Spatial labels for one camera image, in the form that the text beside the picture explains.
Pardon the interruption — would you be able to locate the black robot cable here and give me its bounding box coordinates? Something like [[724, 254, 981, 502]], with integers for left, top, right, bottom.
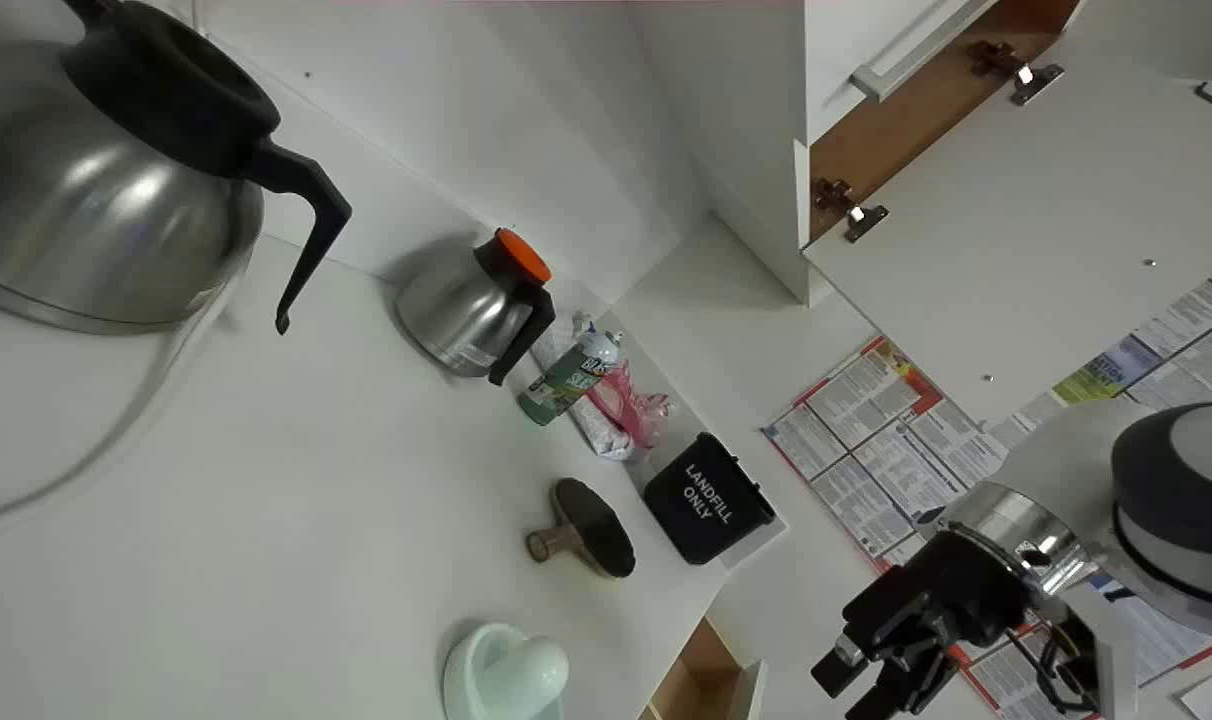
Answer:
[[1021, 611, 1111, 715]]

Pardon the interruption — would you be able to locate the printed wall poster red border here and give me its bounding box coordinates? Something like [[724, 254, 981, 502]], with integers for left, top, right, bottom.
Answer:
[[759, 331, 1015, 565]]

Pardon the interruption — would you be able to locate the printed sheet on door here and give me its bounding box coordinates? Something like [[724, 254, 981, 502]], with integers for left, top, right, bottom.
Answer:
[[1050, 255, 1212, 413]]

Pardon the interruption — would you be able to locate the black disc wooden handle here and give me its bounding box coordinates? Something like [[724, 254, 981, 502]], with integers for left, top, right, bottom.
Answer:
[[520, 478, 642, 582]]

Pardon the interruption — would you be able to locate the small steel pot orange lid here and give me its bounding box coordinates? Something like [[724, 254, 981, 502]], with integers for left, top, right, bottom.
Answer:
[[394, 226, 559, 391]]

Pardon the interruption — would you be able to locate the printed papers red edge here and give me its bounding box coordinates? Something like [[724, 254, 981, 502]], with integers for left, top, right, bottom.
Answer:
[[957, 574, 1212, 720]]

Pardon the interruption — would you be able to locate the black landfill bin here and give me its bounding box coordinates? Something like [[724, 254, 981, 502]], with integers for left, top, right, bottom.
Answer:
[[642, 430, 782, 569]]

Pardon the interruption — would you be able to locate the large steel coffee pot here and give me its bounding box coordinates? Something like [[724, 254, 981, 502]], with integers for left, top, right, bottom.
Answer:
[[0, 0, 355, 337]]

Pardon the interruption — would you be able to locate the silver bar cabinet handle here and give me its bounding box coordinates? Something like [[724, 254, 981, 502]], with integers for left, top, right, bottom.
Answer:
[[849, 0, 984, 103]]

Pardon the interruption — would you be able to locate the pink bottle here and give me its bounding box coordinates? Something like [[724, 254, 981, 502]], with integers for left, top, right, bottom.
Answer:
[[589, 365, 675, 453]]

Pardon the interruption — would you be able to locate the mint green heart-shaped dish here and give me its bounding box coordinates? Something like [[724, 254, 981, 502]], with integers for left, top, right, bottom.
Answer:
[[439, 622, 571, 720]]

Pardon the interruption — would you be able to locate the metal cabinet hinge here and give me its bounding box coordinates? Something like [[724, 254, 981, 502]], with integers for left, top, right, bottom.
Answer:
[[1009, 58, 1069, 111], [841, 201, 894, 248]]

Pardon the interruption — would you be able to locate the white wall cabinet wooden inside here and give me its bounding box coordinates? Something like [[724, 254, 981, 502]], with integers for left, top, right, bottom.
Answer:
[[629, 0, 1079, 305]]

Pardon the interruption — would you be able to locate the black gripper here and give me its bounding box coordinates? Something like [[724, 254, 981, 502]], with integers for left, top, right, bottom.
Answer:
[[808, 527, 1036, 720]]

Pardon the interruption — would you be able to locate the white cabinet door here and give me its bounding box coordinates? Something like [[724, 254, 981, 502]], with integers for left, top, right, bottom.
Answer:
[[802, 54, 1212, 433]]

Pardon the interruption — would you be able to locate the white sugar packet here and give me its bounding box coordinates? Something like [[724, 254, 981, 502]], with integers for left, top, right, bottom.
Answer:
[[570, 397, 638, 463]]

